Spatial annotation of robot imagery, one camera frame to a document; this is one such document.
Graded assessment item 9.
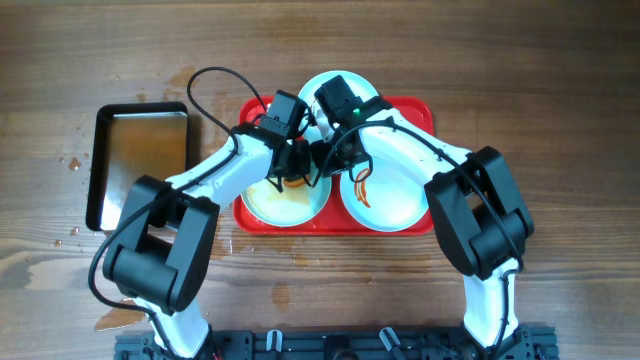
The orange green sponge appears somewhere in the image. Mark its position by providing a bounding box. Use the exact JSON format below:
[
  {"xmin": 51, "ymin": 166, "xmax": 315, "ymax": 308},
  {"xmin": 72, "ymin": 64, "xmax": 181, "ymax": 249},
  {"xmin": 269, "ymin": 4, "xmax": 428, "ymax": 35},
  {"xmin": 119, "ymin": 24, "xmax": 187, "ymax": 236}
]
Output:
[{"xmin": 283, "ymin": 176, "xmax": 308, "ymax": 188}]

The light blue plate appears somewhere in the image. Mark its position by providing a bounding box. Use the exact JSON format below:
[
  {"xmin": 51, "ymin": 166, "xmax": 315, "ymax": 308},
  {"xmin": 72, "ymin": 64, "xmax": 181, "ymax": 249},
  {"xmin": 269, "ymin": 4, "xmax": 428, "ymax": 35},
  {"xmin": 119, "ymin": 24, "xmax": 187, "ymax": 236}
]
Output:
[
  {"xmin": 241, "ymin": 178, "xmax": 332, "ymax": 227},
  {"xmin": 298, "ymin": 70, "xmax": 379, "ymax": 143},
  {"xmin": 340, "ymin": 159, "xmax": 428, "ymax": 232}
]

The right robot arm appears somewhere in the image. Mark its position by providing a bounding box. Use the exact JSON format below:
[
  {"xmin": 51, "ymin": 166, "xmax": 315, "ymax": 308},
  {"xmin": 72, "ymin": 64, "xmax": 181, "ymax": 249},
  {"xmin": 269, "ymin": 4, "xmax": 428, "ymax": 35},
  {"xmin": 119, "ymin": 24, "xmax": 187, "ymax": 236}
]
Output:
[{"xmin": 312, "ymin": 93, "xmax": 534, "ymax": 359}]

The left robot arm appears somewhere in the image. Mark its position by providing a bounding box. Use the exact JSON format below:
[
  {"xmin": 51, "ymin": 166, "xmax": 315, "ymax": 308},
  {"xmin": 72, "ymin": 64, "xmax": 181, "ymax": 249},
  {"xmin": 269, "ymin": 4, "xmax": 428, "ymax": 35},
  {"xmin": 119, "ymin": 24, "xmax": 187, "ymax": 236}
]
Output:
[{"xmin": 88, "ymin": 123, "xmax": 310, "ymax": 359}]

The red plastic tray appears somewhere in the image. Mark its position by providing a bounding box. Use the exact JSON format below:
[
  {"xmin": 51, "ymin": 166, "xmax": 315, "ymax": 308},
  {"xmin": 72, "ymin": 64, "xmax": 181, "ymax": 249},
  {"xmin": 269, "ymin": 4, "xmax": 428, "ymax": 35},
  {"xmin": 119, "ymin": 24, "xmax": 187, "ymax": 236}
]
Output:
[{"xmin": 232, "ymin": 95, "xmax": 435, "ymax": 237}]

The black water basin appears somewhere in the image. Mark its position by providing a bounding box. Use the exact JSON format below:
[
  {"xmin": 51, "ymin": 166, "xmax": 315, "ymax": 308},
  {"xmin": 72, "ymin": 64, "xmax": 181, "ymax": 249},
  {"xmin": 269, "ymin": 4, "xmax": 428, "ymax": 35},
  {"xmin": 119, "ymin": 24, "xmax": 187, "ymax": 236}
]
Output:
[{"xmin": 85, "ymin": 102, "xmax": 190, "ymax": 231}]

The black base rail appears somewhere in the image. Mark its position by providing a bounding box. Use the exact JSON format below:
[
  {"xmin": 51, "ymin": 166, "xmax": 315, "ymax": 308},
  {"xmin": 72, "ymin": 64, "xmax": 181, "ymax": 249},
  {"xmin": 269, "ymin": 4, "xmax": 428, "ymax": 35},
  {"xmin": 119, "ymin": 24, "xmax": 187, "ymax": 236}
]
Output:
[{"xmin": 113, "ymin": 325, "xmax": 560, "ymax": 360}]

